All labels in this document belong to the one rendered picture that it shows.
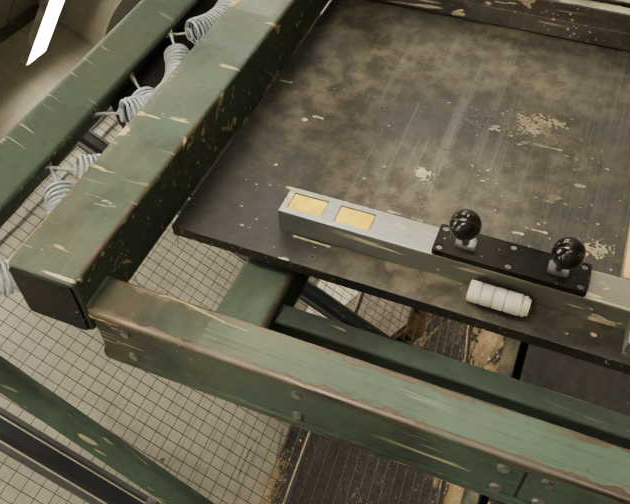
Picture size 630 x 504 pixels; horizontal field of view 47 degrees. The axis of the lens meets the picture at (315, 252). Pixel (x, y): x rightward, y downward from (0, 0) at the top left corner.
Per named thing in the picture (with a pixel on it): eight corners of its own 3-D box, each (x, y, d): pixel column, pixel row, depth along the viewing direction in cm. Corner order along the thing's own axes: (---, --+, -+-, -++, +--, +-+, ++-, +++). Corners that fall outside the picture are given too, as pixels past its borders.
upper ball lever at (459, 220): (475, 263, 96) (476, 240, 84) (447, 255, 97) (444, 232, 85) (484, 236, 97) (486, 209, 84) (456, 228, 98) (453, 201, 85)
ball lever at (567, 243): (568, 289, 93) (583, 270, 81) (538, 280, 94) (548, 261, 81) (576, 261, 94) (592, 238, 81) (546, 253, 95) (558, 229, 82)
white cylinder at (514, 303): (464, 305, 96) (524, 323, 94) (467, 291, 94) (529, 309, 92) (469, 288, 98) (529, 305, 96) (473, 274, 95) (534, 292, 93)
